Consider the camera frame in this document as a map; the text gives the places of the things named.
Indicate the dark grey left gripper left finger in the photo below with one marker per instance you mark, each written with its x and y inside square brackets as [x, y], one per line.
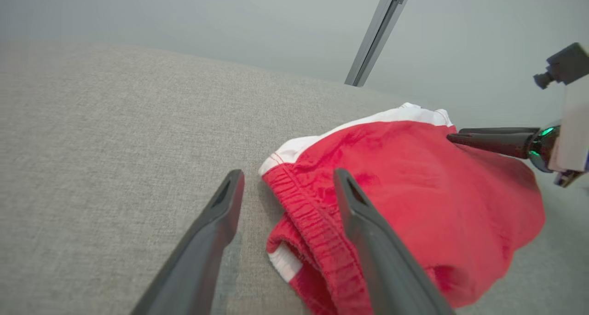
[202, 250]

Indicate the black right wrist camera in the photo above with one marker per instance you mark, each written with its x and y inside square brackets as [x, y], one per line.
[568, 64]

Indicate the red white-sleeved shirt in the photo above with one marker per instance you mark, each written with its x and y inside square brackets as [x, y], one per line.
[437, 204]

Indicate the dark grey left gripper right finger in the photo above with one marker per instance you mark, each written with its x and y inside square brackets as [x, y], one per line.
[382, 259]

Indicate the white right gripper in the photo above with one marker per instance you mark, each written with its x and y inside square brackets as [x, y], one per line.
[573, 135]

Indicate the grey metal slotted post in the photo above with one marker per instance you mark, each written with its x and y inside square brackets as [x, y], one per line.
[375, 34]

